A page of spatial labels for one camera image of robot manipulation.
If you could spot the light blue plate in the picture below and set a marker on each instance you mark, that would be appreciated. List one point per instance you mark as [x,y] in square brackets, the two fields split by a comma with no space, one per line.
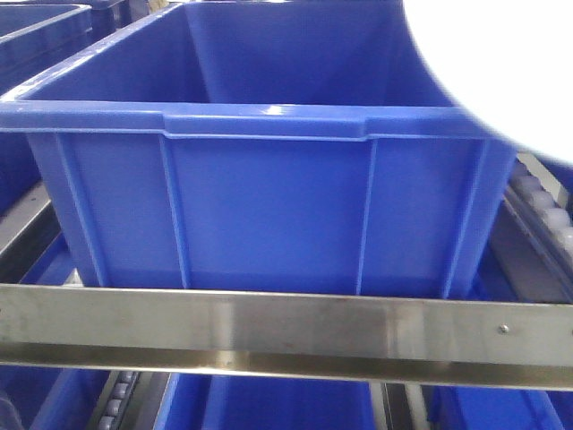
[508,63]

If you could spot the centre blue plastic crate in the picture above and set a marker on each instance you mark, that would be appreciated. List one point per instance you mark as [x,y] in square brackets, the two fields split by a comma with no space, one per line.
[294,147]

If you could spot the lower blue crate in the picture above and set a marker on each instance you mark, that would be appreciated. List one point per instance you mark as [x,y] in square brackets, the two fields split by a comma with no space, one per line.
[240,402]

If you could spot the white roller conveyor track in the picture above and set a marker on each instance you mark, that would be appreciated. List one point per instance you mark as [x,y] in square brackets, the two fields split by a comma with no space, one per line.
[532,239]

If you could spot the far left blue crate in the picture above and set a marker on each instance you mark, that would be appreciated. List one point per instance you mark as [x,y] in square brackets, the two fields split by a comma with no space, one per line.
[34,37]

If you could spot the stainless steel shelf rail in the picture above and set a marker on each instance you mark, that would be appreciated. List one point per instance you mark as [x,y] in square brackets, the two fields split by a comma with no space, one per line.
[389,339]

